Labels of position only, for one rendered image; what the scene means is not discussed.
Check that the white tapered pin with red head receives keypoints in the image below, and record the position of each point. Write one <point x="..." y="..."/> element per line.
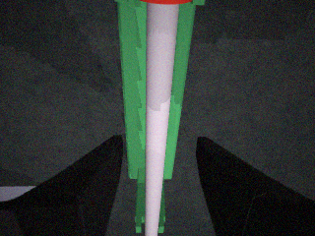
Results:
<point x="162" y="22"/>

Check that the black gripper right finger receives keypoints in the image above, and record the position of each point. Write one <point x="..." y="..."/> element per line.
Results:
<point x="243" y="201"/>

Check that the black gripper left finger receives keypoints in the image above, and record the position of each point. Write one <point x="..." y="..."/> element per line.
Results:
<point x="75" y="202"/>

